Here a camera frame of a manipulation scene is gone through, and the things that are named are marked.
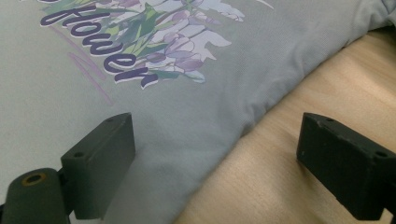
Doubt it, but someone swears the grey floral print T-shirt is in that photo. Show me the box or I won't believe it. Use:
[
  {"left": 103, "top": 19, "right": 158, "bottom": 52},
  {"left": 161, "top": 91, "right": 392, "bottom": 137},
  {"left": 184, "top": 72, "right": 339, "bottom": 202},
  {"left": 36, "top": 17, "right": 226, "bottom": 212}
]
[{"left": 0, "top": 0, "right": 396, "bottom": 224}]

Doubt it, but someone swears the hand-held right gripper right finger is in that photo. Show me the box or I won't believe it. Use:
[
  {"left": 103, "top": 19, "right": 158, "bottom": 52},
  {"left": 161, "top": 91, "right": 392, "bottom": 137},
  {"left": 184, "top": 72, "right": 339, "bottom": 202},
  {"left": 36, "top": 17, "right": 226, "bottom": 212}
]
[{"left": 296, "top": 112, "right": 396, "bottom": 221}]

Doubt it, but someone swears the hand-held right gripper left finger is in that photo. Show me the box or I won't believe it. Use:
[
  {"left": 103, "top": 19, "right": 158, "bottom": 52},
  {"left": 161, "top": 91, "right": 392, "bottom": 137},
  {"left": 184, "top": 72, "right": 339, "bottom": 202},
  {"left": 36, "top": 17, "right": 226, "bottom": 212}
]
[{"left": 60, "top": 112, "right": 136, "bottom": 220}]

